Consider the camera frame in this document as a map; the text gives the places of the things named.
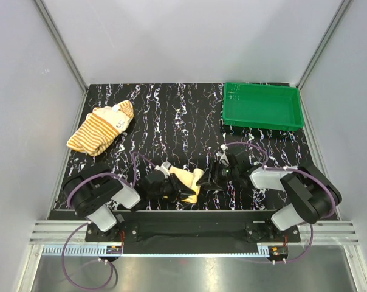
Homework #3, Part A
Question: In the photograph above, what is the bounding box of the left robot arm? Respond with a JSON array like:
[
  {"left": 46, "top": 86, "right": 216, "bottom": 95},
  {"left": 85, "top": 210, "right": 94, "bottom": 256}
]
[{"left": 62, "top": 162, "right": 204, "bottom": 241}]

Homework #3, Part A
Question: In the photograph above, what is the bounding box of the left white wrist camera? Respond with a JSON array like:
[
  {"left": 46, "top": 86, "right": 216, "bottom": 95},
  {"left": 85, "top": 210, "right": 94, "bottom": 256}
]
[{"left": 154, "top": 161, "right": 171, "bottom": 178}]

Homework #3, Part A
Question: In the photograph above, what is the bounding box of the orange striped towel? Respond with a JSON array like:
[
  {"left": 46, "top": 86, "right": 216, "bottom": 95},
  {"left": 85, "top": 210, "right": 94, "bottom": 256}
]
[{"left": 66, "top": 100, "right": 134, "bottom": 157}]

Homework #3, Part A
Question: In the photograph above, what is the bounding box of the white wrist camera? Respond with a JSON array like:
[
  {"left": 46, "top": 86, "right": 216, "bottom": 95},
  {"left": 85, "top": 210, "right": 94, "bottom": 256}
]
[
  {"left": 154, "top": 161, "right": 171, "bottom": 178},
  {"left": 216, "top": 144, "right": 230, "bottom": 167}
]

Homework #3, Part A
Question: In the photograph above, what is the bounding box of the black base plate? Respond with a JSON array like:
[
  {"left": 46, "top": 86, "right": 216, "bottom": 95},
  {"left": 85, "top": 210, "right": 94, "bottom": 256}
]
[{"left": 85, "top": 210, "right": 301, "bottom": 256}]

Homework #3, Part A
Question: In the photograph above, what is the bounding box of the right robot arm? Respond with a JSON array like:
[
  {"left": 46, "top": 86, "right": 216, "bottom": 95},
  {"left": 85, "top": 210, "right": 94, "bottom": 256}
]
[{"left": 196, "top": 145, "right": 342, "bottom": 241}]

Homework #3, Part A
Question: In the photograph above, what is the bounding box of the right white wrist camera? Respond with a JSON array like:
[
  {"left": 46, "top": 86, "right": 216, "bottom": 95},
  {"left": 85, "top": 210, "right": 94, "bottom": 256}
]
[{"left": 216, "top": 144, "right": 230, "bottom": 167}]

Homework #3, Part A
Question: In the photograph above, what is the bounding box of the green plastic bin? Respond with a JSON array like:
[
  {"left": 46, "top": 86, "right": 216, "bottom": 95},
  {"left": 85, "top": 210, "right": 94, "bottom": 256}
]
[{"left": 222, "top": 82, "right": 304, "bottom": 131}]

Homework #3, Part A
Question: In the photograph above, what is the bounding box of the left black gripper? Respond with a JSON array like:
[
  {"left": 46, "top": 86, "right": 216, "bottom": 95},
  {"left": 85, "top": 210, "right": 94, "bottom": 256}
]
[{"left": 148, "top": 173, "right": 196, "bottom": 203}]

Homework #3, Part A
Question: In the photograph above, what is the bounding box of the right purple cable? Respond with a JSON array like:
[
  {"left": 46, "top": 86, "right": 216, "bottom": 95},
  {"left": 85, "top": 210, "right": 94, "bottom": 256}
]
[{"left": 224, "top": 141, "right": 339, "bottom": 265}]

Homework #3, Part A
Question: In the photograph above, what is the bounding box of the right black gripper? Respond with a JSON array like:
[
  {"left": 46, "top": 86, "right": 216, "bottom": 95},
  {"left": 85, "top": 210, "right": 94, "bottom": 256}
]
[{"left": 196, "top": 158, "right": 239, "bottom": 191}]

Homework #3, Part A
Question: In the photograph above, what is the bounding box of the yellow towel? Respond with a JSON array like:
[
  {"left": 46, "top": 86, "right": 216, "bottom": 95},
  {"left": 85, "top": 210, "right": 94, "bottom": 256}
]
[{"left": 169, "top": 166, "right": 204, "bottom": 204}]

